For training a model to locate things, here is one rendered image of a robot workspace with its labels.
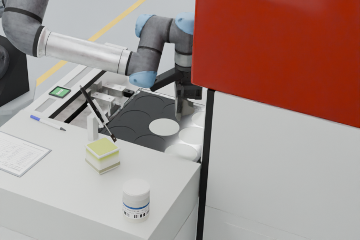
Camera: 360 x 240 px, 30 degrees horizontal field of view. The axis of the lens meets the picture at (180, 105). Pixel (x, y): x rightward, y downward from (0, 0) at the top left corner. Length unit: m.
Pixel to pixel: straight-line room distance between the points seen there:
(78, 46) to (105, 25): 2.97
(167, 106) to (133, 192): 0.68
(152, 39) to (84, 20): 3.08
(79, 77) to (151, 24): 0.49
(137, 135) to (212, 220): 0.37
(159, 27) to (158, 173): 0.43
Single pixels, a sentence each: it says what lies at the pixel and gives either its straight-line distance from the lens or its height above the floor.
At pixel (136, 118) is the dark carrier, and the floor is 0.90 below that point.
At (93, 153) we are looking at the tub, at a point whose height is 1.03.
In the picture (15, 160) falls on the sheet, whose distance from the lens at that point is 1.99.
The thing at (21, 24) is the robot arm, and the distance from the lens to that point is 2.01.
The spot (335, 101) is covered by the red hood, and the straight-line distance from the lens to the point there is 1.71.
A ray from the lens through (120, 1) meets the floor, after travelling 5.35.
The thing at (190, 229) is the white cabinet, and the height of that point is 0.75.
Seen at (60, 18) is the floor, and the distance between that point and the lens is 5.08.
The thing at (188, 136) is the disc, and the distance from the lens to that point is 2.18.
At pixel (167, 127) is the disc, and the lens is 2.22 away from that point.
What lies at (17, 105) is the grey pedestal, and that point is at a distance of 2.51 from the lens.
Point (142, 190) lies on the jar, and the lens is 1.71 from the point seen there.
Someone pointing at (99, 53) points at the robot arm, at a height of 1.23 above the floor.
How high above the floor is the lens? 2.15
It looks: 32 degrees down
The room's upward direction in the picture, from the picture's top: 3 degrees clockwise
